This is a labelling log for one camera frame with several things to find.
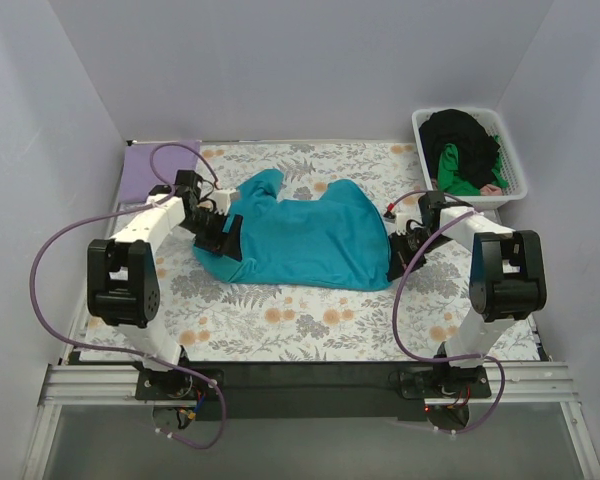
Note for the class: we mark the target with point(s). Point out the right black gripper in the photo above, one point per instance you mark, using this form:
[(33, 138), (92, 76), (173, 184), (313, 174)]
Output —
[(407, 250)]

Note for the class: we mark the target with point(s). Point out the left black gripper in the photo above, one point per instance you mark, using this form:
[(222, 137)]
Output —
[(216, 230)]

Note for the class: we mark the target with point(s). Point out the teal t shirt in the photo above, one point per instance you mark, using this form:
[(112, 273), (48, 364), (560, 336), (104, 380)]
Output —
[(338, 241)]

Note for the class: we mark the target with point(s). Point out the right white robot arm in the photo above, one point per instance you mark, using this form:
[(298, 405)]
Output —
[(506, 283)]

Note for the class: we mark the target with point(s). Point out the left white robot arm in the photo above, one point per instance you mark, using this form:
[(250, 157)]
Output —
[(122, 280)]

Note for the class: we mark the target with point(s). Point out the floral table cloth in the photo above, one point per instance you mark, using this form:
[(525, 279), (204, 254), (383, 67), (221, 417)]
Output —
[(215, 321)]

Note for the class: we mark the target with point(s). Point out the green t shirt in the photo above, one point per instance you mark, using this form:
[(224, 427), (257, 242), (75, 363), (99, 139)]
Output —
[(466, 165)]

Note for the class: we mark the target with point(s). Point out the pink garment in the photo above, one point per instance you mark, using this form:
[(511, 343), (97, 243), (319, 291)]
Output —
[(491, 190)]

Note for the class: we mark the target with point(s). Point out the folded purple t shirt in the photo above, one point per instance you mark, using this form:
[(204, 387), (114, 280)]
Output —
[(138, 178)]

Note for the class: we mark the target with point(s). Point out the black t shirt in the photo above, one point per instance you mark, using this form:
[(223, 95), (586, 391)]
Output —
[(442, 127)]

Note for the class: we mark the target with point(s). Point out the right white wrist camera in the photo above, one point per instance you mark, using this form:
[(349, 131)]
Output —
[(400, 223)]

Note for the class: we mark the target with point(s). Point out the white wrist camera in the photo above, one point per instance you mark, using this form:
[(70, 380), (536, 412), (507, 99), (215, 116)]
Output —
[(223, 199), (400, 223)]

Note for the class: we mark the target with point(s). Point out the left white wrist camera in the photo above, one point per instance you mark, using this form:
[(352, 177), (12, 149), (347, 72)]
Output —
[(223, 199)]

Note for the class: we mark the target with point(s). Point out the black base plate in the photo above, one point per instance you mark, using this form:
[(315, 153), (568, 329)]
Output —
[(311, 390)]

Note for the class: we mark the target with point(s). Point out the aluminium frame rail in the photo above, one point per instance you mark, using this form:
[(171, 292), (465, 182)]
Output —
[(98, 384)]

